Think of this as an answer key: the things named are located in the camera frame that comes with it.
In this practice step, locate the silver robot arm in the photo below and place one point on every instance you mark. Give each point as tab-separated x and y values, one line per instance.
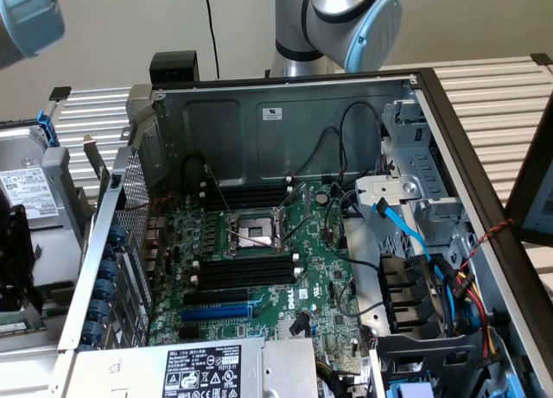
328	22

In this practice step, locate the thin metal locking lever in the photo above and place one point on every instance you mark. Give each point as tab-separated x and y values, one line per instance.
302	230
218	191

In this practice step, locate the long blue expansion slot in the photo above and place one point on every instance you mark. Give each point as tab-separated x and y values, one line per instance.
216	314

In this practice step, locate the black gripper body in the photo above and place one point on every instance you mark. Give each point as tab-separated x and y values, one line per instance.
17	251

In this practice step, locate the black plastic fan shroud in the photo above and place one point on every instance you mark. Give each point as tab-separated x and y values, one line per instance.
402	286

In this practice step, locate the black box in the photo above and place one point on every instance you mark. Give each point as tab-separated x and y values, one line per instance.
173	65

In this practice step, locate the short black expansion slot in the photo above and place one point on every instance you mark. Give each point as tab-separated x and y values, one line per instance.
190	333

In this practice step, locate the silver power supply unit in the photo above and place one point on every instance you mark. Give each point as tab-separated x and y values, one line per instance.
129	372

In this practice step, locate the CPU socket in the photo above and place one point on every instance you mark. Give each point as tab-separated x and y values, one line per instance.
255	234

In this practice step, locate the dark metal disk bay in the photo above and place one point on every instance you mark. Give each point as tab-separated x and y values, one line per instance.
432	350

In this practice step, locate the grey parts rack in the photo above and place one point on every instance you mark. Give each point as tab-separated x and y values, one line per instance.
56	165

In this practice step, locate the silver metal disk bay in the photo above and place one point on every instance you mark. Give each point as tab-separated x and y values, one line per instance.
425	165

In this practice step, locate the long black expansion slot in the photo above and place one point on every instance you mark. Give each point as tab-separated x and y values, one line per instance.
216	297

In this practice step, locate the open black PC case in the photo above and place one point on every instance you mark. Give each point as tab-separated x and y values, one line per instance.
324	100

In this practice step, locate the green graphics card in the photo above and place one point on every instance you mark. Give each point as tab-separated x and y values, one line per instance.
102	178

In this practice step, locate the blue card retention clip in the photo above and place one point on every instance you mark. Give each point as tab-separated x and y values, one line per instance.
116	236
109	269
103	288
99	309
93	332

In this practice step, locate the RAM slot with white latches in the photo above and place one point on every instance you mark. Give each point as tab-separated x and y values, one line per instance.
250	186
250	197
246	276

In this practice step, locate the green motherboard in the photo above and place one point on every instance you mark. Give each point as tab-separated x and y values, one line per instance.
319	260

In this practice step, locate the metal socket cover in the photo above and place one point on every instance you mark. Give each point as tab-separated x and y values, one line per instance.
299	199

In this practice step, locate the black table end cap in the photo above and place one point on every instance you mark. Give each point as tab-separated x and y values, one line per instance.
60	93
542	59

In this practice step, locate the silver hard disk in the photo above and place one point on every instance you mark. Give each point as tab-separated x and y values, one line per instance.
21	182

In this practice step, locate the small silver heatsink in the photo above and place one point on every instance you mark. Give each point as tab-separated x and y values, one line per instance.
285	330

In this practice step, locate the round coin battery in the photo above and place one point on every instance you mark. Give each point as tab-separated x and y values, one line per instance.
320	196

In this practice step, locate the black framed panel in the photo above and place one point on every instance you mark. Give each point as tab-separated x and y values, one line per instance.
520	191

